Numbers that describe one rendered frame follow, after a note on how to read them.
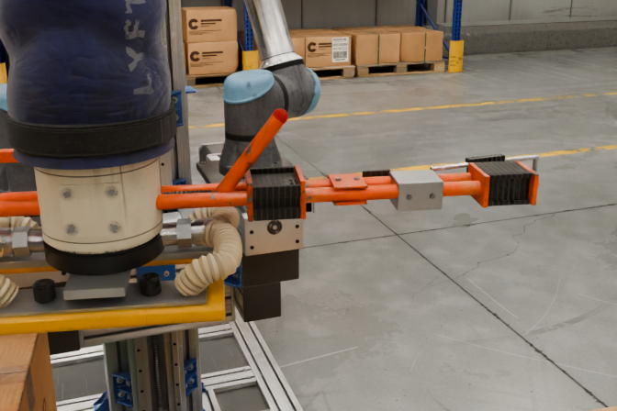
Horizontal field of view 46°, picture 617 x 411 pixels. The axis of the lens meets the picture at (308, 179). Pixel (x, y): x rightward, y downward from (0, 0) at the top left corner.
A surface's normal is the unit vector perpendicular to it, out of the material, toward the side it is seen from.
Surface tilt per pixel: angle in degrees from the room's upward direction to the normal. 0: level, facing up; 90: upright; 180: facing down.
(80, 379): 0
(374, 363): 0
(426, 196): 90
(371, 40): 89
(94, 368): 0
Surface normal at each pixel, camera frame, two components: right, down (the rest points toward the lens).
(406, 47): 0.29, 0.29
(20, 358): 0.00, -0.95
